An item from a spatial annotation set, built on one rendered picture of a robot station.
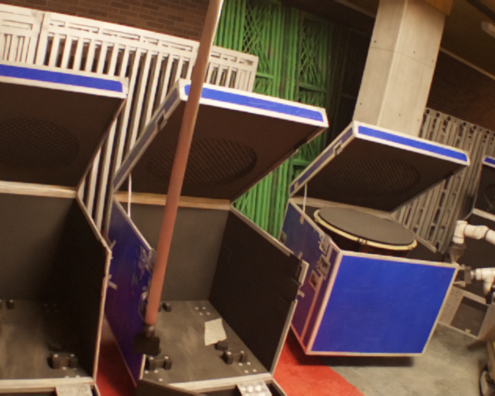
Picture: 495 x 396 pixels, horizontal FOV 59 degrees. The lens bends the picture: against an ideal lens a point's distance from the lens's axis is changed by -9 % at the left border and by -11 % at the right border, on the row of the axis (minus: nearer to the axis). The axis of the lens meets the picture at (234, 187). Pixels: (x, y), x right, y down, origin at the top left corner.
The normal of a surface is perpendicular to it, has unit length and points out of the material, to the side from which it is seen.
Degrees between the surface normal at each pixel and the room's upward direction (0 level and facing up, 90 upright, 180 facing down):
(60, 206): 90
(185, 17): 90
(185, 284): 90
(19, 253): 90
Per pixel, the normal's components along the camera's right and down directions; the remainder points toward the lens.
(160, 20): 0.52, 0.31
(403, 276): 0.18, 0.27
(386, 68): -0.83, -0.06
